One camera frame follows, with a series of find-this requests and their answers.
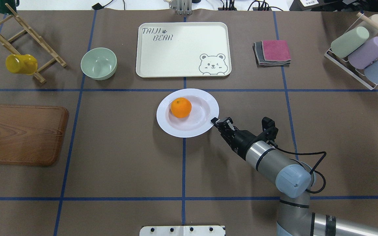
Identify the orange fruit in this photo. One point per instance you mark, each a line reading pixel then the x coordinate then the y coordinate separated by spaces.
pixel 181 107

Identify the purple cup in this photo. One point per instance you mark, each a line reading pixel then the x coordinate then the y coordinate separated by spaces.
pixel 365 54

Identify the brown wooden cutting board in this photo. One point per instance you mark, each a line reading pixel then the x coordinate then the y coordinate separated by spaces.
pixel 31 135

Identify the beige cup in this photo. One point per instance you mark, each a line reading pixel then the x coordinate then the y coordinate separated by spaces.
pixel 377 20

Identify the green cup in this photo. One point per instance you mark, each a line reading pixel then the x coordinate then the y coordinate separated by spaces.
pixel 349 42

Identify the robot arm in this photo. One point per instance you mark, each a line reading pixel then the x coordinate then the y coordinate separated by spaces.
pixel 292 178

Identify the yellow plastic cup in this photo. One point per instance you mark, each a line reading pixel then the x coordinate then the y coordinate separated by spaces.
pixel 21 64

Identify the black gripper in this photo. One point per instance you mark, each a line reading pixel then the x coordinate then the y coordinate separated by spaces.
pixel 242 141

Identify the white wire cup rack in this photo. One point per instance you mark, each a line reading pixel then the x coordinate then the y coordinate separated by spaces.
pixel 343 63

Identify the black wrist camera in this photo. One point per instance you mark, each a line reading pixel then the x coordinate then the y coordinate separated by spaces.
pixel 270 130

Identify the dark green mug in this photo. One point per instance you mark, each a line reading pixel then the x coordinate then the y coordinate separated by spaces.
pixel 8 7

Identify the wooden drying rack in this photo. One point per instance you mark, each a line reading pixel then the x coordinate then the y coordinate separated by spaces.
pixel 29 42

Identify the white round plate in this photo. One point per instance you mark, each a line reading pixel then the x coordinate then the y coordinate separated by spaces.
pixel 204 108

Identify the cream bear serving tray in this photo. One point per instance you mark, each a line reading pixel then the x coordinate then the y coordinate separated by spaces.
pixel 183 49

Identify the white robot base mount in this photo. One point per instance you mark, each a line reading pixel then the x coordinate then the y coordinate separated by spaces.
pixel 199 230

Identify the light green bowl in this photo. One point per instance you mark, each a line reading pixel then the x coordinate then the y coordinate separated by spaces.
pixel 99 64

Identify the grey cleaning cloth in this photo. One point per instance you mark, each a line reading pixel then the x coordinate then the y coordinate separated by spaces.
pixel 259 56

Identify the pink cleaning cloth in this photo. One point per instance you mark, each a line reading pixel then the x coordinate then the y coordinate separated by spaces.
pixel 276 51

